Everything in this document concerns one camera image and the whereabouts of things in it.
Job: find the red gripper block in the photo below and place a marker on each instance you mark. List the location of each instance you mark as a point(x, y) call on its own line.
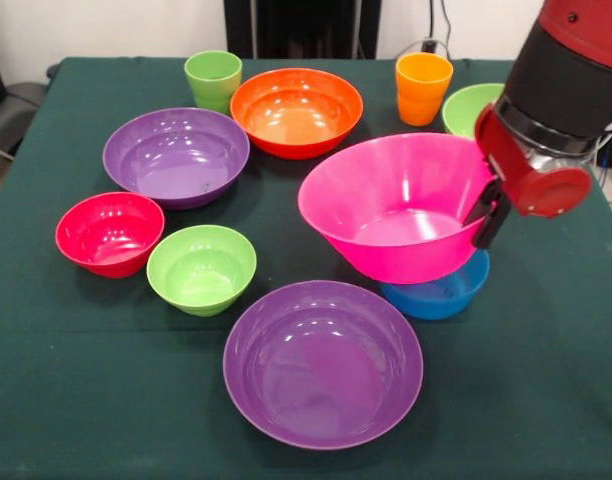
point(551, 192)

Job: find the blue plastic bowl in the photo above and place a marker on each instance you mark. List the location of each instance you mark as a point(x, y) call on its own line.
point(436, 302)

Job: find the pink plastic bowl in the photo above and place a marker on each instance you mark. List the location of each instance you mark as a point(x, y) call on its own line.
point(386, 200)

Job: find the large green plastic bowl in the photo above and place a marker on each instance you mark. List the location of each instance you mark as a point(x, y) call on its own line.
point(466, 115)

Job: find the orange plastic bowl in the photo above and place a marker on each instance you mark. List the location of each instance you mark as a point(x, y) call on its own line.
point(296, 115)

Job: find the purple plastic bowl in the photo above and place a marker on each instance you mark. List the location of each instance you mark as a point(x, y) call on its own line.
point(326, 370)
point(176, 165)

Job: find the small green plastic bowl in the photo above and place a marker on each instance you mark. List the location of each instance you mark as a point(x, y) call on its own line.
point(201, 275)

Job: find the green plastic cup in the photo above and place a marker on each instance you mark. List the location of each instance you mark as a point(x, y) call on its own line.
point(213, 85)

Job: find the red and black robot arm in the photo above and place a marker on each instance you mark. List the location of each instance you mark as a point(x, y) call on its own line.
point(571, 75)

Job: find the orange plastic cup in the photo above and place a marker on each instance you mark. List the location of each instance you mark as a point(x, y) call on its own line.
point(421, 95)

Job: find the black cabinet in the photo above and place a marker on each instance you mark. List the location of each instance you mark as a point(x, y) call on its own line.
point(296, 25)

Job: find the red plastic bowl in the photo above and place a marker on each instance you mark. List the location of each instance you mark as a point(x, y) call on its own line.
point(108, 235)

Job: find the dark green tablecloth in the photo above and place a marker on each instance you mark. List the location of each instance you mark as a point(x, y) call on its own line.
point(86, 375)

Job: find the black chair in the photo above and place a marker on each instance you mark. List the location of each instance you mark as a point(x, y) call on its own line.
point(16, 110)

